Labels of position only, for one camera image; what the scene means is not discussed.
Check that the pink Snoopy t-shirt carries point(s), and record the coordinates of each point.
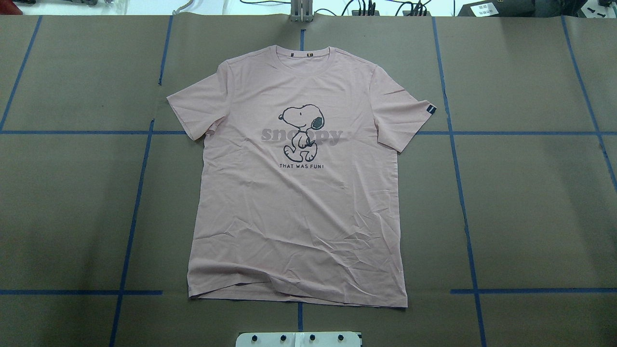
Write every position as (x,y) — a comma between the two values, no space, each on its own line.
(299,197)

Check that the aluminium frame post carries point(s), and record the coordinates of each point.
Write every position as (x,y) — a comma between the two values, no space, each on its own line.
(301,11)

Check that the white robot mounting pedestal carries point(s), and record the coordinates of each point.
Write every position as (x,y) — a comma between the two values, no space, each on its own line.
(300,339)

